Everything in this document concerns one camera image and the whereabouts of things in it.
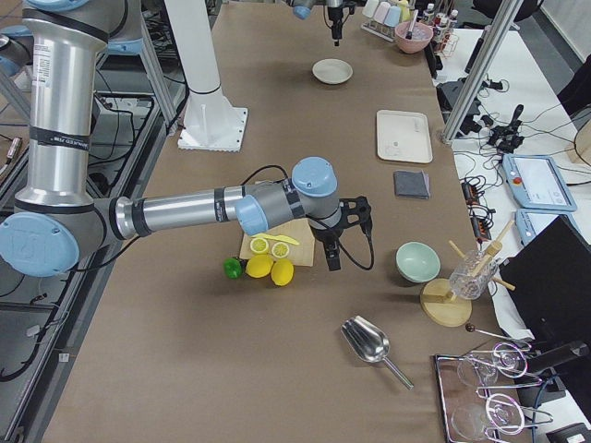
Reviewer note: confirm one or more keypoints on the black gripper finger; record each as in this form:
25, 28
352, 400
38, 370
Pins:
332, 255
336, 35

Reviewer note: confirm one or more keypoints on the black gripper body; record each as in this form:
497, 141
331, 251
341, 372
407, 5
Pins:
334, 16
324, 233

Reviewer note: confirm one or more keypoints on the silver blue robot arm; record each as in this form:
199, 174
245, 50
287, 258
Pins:
303, 8
56, 223

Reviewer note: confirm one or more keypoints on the cream rabbit tray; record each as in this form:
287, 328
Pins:
403, 137

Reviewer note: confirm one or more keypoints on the black framed wooden tray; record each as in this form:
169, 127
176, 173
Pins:
454, 393

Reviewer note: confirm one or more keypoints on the wooden cutting board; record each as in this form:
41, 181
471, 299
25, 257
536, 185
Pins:
301, 255

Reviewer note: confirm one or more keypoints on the cream round plate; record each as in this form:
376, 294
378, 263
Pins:
332, 71

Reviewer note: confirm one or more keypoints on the white cup rack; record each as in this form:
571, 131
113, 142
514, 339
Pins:
383, 16

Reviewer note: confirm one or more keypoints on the yellow plastic knife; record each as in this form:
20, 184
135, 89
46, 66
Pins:
278, 238

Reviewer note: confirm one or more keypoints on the lemon half lower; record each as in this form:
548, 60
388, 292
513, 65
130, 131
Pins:
280, 250

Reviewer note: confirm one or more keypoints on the lemon half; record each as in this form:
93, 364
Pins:
259, 246
280, 250

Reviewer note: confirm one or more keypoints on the yellow lemon outer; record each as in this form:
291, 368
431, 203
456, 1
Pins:
282, 272

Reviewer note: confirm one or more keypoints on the grey folded cloth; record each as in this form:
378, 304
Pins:
411, 184

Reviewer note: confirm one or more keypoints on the steel muddler black tip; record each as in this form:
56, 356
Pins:
411, 25

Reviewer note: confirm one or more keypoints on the lemon half upper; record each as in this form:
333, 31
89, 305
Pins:
259, 246

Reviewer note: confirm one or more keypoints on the yellow lemon near lime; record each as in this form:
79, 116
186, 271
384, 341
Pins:
259, 266

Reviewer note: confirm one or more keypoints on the pink bowl with ice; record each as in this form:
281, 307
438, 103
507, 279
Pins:
422, 35

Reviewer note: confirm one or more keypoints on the mint green bowl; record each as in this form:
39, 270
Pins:
417, 262

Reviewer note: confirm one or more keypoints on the steel ice scoop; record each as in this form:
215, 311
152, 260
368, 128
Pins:
371, 345

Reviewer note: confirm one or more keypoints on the green lime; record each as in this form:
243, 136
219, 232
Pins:
233, 268

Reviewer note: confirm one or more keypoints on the wooden cup tree stand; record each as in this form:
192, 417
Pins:
447, 309

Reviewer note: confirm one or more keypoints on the textured clear glass cup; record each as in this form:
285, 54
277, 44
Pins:
471, 277

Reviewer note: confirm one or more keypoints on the lower teach pendant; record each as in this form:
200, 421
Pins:
530, 222

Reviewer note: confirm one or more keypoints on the teach pendant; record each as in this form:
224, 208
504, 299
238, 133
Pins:
536, 183
530, 222

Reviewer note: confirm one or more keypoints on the upper teach pendant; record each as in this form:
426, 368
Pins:
536, 183

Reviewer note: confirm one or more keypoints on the wine glass far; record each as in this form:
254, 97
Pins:
482, 369

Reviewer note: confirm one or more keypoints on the wine glass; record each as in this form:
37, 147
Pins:
482, 369
494, 420

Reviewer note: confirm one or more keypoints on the black laptop monitor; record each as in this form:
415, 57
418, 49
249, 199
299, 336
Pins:
551, 276

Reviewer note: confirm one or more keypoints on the wine glass near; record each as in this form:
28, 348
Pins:
494, 420

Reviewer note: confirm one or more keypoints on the copper wire bottle rack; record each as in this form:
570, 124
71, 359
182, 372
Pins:
442, 18

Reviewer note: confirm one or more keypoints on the aluminium frame post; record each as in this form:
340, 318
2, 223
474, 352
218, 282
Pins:
491, 44

